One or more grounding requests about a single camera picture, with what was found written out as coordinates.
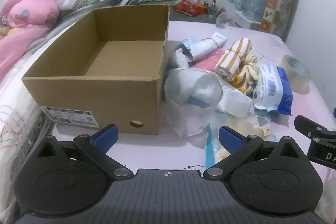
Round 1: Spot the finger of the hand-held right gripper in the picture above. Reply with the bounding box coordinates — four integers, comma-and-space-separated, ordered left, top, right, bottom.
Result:
294, 115, 328, 139

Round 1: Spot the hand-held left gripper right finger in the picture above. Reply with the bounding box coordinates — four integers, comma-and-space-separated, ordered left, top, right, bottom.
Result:
203, 126, 302, 180

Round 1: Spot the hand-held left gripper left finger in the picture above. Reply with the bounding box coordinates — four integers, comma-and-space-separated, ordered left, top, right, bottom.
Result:
34, 124, 133, 180

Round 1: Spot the white tape roll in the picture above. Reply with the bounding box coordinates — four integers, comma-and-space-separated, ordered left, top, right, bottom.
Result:
219, 89, 255, 117

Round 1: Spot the brown cardboard box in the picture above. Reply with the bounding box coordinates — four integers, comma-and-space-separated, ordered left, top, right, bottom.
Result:
21, 4, 171, 135

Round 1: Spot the blue white plastic packet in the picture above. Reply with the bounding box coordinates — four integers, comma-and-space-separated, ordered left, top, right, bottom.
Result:
253, 63, 293, 115

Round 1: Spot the beige yellow soft toy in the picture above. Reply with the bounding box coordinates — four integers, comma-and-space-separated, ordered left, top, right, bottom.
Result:
0, 27, 19, 38

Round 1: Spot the pink printed bed sheet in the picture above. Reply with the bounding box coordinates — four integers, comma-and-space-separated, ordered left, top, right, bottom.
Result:
50, 21, 334, 214

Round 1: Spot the beige tape roll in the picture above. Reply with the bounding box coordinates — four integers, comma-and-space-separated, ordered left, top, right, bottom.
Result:
280, 55, 313, 93

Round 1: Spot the clear glass cup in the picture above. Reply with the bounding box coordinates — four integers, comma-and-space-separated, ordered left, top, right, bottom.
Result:
164, 68, 223, 138

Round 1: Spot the yellow white patterned sock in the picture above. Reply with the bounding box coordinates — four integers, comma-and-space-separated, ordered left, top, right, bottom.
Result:
231, 53, 263, 94

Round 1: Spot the orange striped rolled cloth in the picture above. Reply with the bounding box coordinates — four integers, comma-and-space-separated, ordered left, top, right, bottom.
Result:
224, 38, 253, 58
215, 52, 243, 81

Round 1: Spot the pink cloth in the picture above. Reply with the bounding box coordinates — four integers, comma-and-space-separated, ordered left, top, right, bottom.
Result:
193, 49, 223, 71

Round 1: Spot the white rolled sock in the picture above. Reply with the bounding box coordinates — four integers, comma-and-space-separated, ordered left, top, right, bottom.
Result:
181, 31, 228, 60

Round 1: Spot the white quilted mattress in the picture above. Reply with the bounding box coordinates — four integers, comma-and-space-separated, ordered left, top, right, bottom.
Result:
0, 23, 79, 224

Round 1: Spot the grey bed sheet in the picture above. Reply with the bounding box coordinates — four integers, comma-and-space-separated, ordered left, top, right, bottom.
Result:
26, 10, 92, 55

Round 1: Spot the white water dispenser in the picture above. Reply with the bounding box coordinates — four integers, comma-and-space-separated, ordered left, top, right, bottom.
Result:
235, 10, 263, 30

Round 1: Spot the small clear plastic bag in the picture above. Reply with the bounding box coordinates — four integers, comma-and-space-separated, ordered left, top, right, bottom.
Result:
217, 10, 233, 29

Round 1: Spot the orange patterned cover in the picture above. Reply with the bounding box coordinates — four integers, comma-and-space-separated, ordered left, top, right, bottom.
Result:
260, 0, 298, 39

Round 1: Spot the red snack bag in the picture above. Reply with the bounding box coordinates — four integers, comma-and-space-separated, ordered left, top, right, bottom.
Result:
174, 0, 209, 16

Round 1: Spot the pink quilt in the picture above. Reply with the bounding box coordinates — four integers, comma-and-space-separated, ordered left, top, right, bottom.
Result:
0, 0, 62, 80

